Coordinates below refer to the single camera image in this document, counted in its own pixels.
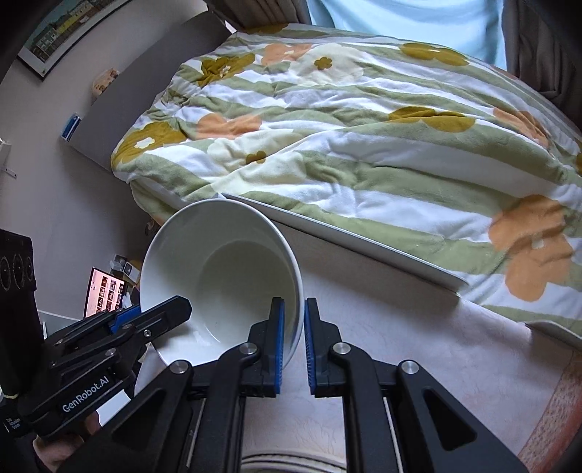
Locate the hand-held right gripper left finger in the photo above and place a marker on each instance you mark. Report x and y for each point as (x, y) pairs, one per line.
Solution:
(278, 345)

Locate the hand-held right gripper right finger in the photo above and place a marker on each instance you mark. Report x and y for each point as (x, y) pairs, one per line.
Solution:
(310, 345)

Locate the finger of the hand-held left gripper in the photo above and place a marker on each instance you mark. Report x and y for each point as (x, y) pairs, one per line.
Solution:
(168, 314)
(125, 316)

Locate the plain cream bowl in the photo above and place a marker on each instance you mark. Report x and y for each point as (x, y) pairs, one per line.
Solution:
(227, 273)

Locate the person's left hand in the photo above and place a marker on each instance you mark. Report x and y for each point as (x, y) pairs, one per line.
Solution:
(50, 455)

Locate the laptop screen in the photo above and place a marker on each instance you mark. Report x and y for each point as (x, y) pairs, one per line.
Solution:
(104, 291)

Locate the small white boxes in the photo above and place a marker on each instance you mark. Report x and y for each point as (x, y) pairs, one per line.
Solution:
(126, 267)

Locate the floral cream bowl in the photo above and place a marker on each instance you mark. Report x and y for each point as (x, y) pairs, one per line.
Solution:
(291, 464)

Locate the floral striped blanket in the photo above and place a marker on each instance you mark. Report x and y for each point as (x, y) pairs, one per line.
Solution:
(363, 136)

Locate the grey bed headboard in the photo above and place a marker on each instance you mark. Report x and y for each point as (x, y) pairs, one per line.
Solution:
(136, 91)

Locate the grey-brown curtain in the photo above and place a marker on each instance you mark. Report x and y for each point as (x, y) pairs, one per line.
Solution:
(536, 45)
(254, 13)

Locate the light blue cloth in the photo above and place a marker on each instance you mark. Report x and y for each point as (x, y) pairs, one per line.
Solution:
(409, 27)

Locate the white wall fixture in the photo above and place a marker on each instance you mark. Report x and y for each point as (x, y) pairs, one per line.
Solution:
(5, 159)

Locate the framed wall picture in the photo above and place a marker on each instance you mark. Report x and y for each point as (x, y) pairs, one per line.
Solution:
(59, 32)

